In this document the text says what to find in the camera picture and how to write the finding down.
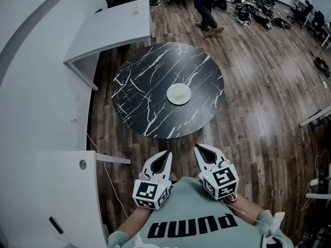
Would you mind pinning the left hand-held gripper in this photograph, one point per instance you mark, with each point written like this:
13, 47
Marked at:
147, 192

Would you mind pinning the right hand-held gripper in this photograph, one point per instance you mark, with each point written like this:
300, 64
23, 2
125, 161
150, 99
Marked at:
221, 181

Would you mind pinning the white round plate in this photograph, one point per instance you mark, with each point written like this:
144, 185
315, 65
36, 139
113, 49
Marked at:
172, 97

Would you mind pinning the person's right forearm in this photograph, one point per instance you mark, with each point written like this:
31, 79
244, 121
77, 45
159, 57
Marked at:
245, 208

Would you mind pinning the person's left forearm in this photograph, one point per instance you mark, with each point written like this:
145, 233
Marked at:
134, 218

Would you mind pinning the round black marble table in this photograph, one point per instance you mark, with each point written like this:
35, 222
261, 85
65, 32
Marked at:
144, 92

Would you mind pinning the person's green printed shirt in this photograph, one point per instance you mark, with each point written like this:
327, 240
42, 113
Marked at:
191, 205

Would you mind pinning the white desk with round grommet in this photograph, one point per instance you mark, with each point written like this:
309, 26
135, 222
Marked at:
69, 203

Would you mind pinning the narrow white desk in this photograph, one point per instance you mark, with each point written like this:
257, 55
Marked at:
314, 117

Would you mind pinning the black phone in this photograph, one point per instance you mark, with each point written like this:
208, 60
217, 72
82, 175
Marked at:
56, 225

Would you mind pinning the plain white desk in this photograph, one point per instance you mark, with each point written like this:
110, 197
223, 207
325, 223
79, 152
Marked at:
116, 27

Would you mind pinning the black round device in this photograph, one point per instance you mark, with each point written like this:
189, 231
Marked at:
322, 64

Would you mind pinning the white wall socket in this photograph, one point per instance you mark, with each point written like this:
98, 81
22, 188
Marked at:
74, 119

